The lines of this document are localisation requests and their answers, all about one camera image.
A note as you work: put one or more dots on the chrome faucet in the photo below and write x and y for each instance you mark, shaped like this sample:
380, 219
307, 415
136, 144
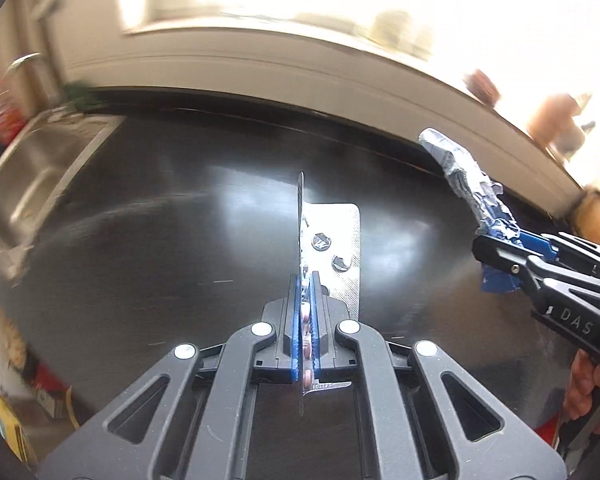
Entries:
25, 61

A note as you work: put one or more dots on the dark green leafy bunch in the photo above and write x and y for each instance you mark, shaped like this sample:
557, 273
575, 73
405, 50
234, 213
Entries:
85, 96

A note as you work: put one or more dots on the floral ceramic pot lid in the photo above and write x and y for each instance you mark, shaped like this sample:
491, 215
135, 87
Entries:
12, 347

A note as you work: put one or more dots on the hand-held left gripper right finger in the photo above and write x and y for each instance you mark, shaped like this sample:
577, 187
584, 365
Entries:
316, 320

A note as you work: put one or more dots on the brown jar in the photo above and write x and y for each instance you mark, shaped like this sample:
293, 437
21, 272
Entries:
482, 87

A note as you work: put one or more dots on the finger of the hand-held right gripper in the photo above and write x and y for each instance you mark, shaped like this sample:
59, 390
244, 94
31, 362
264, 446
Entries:
535, 244
502, 256

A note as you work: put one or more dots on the person's right hand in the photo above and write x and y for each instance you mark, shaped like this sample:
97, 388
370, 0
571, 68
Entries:
582, 385

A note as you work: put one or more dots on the yellow cardboard box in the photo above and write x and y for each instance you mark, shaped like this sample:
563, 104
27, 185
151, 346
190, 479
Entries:
2, 425

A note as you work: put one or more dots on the red orange packet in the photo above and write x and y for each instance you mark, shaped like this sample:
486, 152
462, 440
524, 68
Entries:
2, 110

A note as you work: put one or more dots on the orange brown container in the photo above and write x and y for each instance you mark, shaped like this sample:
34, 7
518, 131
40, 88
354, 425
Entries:
555, 125

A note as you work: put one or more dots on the stainless steel sink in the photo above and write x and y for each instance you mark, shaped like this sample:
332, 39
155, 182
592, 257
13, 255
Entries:
35, 175

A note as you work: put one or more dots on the silver blue wrapper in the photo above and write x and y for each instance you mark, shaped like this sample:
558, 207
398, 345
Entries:
460, 170

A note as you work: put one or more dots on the silver pill blister pack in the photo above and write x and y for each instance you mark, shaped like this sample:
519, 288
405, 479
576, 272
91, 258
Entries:
340, 240

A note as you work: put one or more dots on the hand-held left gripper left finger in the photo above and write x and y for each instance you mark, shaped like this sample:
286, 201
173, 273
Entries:
293, 320

